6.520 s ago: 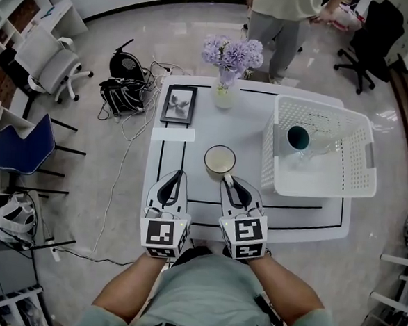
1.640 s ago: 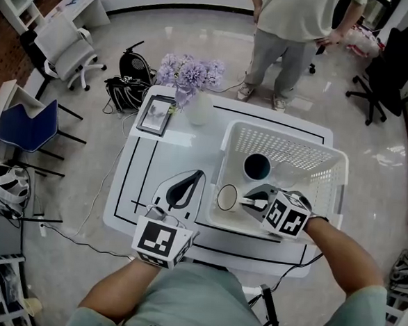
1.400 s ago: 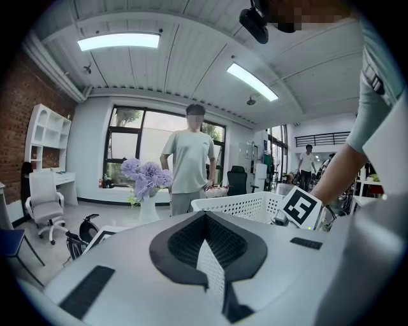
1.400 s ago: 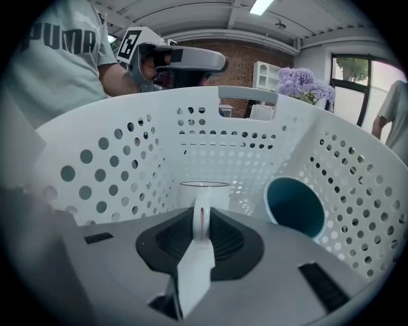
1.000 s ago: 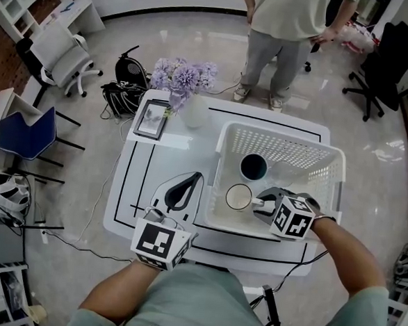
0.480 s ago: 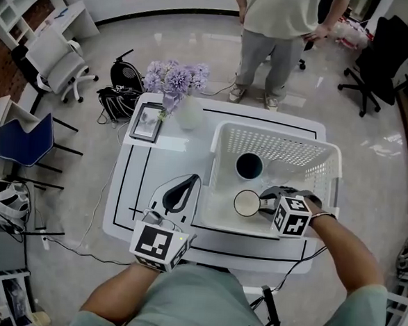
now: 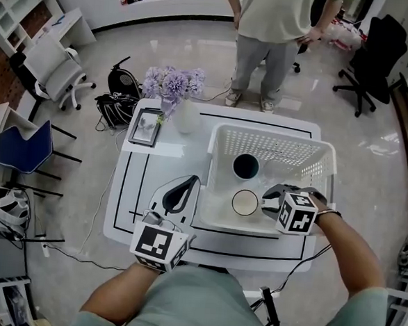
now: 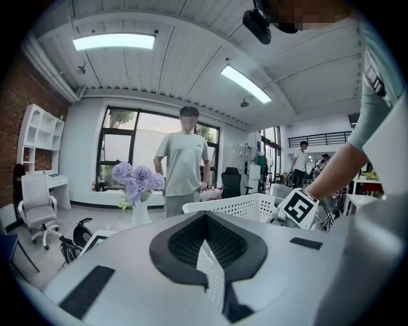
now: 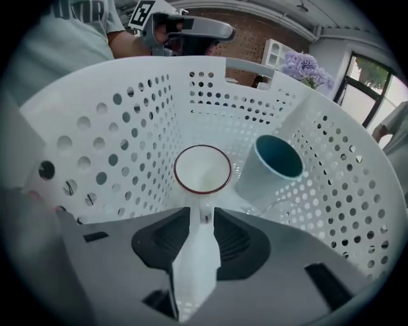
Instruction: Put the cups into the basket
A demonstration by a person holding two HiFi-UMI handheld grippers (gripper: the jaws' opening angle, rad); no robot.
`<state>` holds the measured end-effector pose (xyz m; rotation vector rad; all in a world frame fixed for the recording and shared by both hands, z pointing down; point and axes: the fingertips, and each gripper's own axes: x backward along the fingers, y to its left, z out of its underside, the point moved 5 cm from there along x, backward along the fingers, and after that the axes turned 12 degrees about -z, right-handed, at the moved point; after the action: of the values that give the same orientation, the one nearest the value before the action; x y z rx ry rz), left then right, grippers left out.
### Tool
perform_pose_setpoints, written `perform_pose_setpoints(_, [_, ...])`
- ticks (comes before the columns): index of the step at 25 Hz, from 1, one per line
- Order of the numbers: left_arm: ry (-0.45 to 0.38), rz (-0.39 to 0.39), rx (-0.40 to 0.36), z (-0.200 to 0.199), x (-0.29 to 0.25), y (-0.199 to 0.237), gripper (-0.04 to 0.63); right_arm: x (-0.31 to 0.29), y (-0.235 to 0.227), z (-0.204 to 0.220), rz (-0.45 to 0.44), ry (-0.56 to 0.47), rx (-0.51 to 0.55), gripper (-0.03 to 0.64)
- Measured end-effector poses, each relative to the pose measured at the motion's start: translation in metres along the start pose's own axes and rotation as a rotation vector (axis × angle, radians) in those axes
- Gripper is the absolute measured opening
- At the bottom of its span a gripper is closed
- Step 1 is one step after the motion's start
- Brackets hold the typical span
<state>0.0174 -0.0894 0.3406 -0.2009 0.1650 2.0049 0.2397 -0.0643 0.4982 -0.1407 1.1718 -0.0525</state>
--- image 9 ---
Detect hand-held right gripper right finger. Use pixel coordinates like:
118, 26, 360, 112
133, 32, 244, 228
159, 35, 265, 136
191, 207, 373, 325

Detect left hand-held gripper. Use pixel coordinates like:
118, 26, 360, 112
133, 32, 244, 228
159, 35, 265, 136
129, 0, 237, 57

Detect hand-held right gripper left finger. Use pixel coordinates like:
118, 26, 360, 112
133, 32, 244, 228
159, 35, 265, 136
3, 187, 191, 326

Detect white plastic laundry basket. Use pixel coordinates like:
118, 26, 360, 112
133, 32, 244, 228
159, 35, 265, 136
18, 55, 399, 324

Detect teal cup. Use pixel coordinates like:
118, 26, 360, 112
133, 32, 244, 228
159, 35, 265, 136
235, 134, 306, 203

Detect cream mug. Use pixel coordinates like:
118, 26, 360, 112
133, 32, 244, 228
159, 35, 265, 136
173, 145, 233, 225

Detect person's left forearm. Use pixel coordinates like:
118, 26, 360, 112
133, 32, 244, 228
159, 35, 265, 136
106, 30, 151, 60

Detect person's left hand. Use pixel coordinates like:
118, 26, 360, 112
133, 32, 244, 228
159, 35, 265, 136
154, 22, 185, 45

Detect white shelf unit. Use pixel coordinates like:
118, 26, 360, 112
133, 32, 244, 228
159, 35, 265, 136
263, 38, 296, 67

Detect purple flowers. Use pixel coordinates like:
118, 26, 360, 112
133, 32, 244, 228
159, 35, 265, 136
280, 50, 335, 90

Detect person in white t-shirt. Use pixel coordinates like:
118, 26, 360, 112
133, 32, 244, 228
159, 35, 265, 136
9, 0, 128, 106

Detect black framed window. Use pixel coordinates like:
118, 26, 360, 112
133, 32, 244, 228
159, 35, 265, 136
334, 52, 408, 128

